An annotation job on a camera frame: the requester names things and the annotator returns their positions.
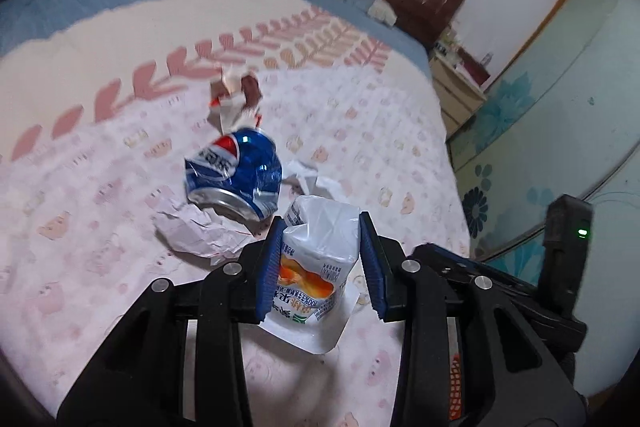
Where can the orange patterned packet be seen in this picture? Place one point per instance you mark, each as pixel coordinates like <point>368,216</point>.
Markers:
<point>454,379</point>

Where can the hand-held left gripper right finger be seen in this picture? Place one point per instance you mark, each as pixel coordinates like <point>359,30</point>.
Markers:
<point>372,267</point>

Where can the small crumpled white paper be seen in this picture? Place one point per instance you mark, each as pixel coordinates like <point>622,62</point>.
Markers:
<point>312,179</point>

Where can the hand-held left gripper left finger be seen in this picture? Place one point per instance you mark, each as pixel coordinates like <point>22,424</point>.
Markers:
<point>267,267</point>

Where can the white folded pillow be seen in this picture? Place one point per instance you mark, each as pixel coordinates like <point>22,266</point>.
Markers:
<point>381,11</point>

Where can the crumpled red white wrapper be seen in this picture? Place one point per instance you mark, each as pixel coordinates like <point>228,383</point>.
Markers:
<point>232,99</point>

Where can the crushed blue soda can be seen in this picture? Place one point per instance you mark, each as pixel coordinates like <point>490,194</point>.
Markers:
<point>235,172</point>

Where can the large crumpled white paper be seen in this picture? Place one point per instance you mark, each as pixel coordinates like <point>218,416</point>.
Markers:
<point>195,232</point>

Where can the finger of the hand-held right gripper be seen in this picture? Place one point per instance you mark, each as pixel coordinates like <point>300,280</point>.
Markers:
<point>455,257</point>

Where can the beige nightstand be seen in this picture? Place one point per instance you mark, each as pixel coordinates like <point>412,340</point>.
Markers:
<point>457,97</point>

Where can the white juice pouch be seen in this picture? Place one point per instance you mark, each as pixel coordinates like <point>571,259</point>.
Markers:
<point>320,237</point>

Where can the floral glass wardrobe door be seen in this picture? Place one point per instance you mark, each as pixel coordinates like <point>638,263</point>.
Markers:
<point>560,107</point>

